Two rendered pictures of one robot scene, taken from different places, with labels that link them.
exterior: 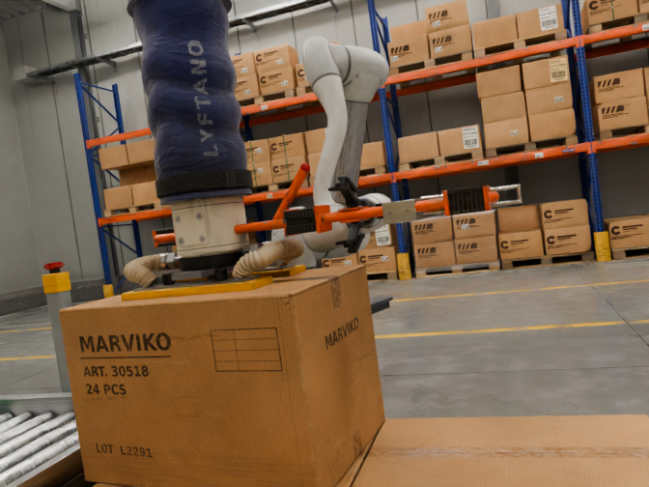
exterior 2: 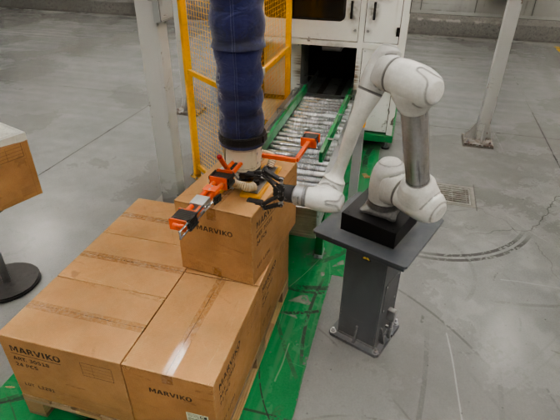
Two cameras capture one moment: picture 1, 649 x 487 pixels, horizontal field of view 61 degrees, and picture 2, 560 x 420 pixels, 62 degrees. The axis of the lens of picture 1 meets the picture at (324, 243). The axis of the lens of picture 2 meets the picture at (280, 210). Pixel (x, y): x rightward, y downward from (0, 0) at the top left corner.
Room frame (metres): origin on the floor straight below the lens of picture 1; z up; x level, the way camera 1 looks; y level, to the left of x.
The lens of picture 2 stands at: (1.40, -1.82, 2.06)
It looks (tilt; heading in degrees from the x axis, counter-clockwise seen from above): 32 degrees down; 87
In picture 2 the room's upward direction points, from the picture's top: 1 degrees clockwise
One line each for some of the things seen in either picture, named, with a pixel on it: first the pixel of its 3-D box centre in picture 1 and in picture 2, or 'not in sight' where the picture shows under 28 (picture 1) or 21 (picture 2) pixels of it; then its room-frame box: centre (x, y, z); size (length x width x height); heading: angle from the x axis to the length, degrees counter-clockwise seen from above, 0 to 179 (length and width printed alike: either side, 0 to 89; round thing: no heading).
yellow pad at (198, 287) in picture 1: (195, 282); not in sight; (1.23, 0.30, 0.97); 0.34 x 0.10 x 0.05; 69
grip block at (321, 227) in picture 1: (307, 220); (222, 179); (1.23, 0.03, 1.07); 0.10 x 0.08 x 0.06; 159
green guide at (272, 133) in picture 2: not in sight; (282, 112); (1.62, 2.15, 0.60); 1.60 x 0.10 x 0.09; 72
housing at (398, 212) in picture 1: (402, 211); (200, 203); (1.16, -0.17, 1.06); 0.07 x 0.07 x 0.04; 69
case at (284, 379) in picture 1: (230, 368); (241, 212); (1.30, 0.26, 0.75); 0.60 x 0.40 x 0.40; 66
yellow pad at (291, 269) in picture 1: (237, 270); (262, 177); (1.41, 0.23, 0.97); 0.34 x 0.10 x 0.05; 69
